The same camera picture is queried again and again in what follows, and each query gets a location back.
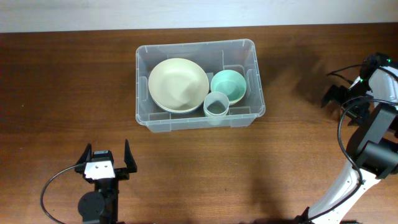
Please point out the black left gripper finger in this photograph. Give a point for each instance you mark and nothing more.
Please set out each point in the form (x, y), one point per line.
(86, 156)
(128, 158)

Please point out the mint green bowl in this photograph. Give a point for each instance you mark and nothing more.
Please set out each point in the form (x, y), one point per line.
(229, 82)

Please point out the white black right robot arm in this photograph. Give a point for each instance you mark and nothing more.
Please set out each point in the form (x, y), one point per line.
(371, 103)

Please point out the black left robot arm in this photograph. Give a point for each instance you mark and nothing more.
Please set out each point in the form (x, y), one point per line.
(101, 204)

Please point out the grey translucent cup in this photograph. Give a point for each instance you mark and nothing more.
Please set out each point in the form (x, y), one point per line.
(216, 102)

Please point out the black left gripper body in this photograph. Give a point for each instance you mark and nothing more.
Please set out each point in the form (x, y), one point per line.
(120, 174)

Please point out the mint green cup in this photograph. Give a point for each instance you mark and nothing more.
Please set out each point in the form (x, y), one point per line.
(215, 120)

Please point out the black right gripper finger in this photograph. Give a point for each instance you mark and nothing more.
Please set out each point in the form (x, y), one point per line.
(338, 94)
(358, 113)

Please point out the clear plastic storage bin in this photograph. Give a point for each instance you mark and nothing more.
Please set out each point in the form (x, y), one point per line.
(238, 55)

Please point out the cream cup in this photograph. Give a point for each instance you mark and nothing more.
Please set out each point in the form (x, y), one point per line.
(210, 114)

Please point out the beige bowl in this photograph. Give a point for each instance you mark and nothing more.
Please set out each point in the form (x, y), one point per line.
(178, 76)
(181, 104)

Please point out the yellow bowl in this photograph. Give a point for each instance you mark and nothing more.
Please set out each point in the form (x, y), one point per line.
(234, 98)

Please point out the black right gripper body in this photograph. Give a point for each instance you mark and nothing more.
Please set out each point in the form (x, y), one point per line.
(360, 89)

